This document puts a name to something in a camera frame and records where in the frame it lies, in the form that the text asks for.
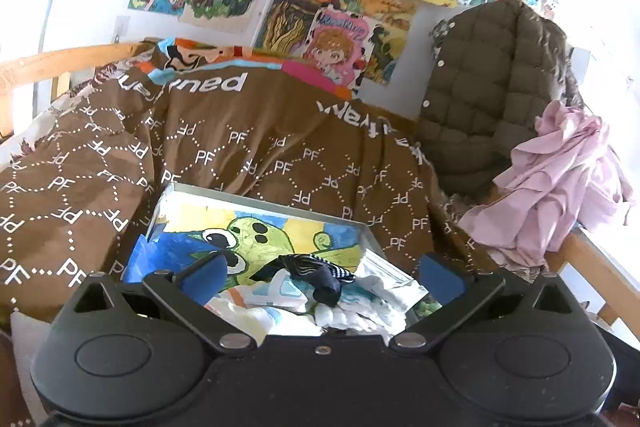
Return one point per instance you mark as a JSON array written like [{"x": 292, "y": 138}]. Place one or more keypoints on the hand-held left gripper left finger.
[{"x": 207, "y": 279}]

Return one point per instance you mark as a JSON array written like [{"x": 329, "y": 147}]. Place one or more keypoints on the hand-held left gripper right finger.
[{"x": 440, "y": 277}]

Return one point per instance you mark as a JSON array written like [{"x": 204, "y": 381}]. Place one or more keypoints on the clear zip bag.
[{"x": 390, "y": 279}]

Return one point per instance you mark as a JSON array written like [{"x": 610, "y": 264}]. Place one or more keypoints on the white cloth with blue print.
[{"x": 260, "y": 302}]

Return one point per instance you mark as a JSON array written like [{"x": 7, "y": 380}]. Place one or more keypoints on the white fluffy cloth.
[{"x": 360, "y": 322}]

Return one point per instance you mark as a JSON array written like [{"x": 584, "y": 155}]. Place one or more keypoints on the grey metal tray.
[{"x": 270, "y": 204}]

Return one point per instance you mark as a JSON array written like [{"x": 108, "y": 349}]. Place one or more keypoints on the dark striped sock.
[{"x": 322, "y": 277}]

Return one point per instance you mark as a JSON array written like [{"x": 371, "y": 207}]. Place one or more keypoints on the green frog painting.
[{"x": 280, "y": 232}]

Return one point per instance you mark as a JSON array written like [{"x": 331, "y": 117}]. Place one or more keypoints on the brown printed blanket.
[{"x": 225, "y": 132}]

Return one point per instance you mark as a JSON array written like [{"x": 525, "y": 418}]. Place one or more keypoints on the pink cloth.
[{"x": 550, "y": 177}]

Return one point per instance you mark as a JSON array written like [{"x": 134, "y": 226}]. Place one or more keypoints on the white fabric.
[{"x": 30, "y": 347}]

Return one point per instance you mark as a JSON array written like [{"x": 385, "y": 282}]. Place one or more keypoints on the brown quilted jacket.
[{"x": 490, "y": 82}]

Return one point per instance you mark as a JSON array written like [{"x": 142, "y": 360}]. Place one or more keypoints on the window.
[{"x": 30, "y": 7}]

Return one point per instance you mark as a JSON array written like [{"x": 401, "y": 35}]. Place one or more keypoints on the wooden bed rail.
[
  {"x": 60, "y": 62},
  {"x": 590, "y": 267}
]

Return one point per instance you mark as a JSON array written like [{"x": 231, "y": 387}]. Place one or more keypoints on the pink cow-print wall poster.
[{"x": 340, "y": 47}]

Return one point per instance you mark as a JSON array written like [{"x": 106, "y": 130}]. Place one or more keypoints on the white wall socket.
[{"x": 121, "y": 28}]

